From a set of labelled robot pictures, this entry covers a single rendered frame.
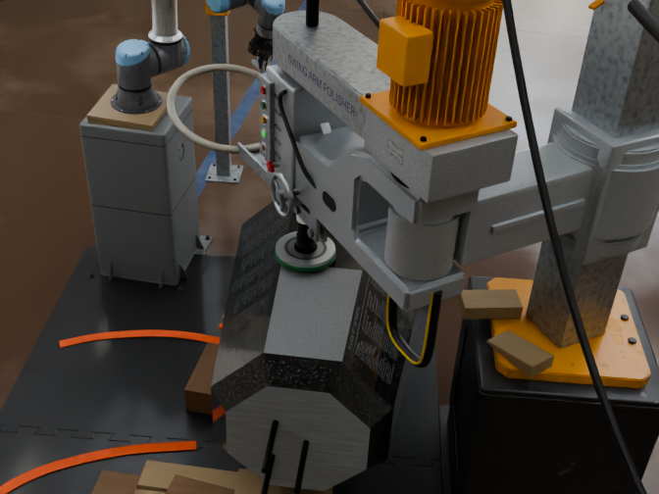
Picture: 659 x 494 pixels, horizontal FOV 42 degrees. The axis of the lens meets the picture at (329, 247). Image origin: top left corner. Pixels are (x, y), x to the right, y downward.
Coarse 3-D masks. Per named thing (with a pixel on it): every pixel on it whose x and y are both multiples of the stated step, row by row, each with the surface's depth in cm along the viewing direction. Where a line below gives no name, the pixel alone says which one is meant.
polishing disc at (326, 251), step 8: (296, 232) 315; (280, 240) 310; (288, 240) 311; (320, 240) 311; (328, 240) 312; (280, 248) 307; (288, 248) 307; (320, 248) 308; (328, 248) 308; (280, 256) 303; (288, 256) 303; (296, 256) 303; (304, 256) 303; (312, 256) 303; (320, 256) 304; (328, 256) 304; (288, 264) 301; (296, 264) 299; (304, 264) 300; (312, 264) 300; (320, 264) 301
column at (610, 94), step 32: (608, 0) 228; (640, 0) 218; (608, 32) 231; (640, 32) 221; (608, 64) 234; (640, 64) 226; (576, 96) 248; (608, 96) 236; (640, 96) 233; (608, 128) 239; (640, 128) 240; (544, 256) 279; (544, 288) 283; (576, 288) 268; (608, 288) 276; (544, 320) 287
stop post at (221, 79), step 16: (224, 16) 456; (224, 32) 461; (224, 48) 466; (224, 80) 477; (224, 96) 483; (224, 112) 488; (224, 128) 494; (224, 144) 500; (224, 160) 506; (208, 176) 511; (224, 176) 512
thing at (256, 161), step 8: (240, 144) 324; (240, 152) 324; (248, 152) 319; (256, 152) 328; (248, 160) 319; (256, 160) 313; (264, 160) 323; (256, 168) 314; (264, 168) 309; (264, 176) 309; (296, 208) 288; (304, 208) 286; (304, 216) 286; (320, 224) 277; (312, 232) 276; (320, 232) 278
